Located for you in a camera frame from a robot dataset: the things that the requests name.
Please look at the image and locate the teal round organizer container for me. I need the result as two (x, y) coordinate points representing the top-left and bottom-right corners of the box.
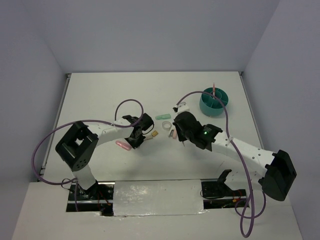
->
(199, 87), (229, 117)

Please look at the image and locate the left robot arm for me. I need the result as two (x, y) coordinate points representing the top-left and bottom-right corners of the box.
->
(55, 113), (154, 200)

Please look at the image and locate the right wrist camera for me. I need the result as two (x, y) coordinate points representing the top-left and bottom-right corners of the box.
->
(172, 101), (190, 115)

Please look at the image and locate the silver foil tape sheet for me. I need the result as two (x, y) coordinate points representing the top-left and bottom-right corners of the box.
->
(113, 179), (205, 217)

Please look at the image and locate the pink correction tape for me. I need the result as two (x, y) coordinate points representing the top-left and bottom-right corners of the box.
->
(115, 140), (132, 151)

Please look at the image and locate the clear tape roll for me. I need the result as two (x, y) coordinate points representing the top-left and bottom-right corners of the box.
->
(161, 121), (172, 131)

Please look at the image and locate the grey eraser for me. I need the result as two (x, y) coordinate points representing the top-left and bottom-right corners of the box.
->
(145, 134), (153, 140)

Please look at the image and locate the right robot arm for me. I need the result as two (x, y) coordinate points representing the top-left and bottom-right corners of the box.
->
(173, 111), (297, 202)

